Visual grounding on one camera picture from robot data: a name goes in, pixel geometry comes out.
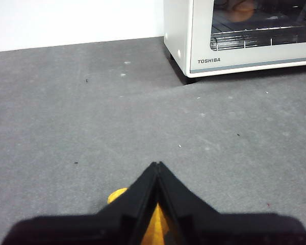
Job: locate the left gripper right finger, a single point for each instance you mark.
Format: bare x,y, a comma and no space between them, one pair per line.
232,229

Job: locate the yellow toy food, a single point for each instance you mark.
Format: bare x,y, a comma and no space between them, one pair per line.
117,195

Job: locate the white glass oven door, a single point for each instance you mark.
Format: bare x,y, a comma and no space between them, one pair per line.
244,57

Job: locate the white Toshiba toaster oven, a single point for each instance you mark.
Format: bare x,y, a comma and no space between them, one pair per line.
177,30

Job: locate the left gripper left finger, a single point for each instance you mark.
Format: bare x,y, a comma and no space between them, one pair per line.
91,229

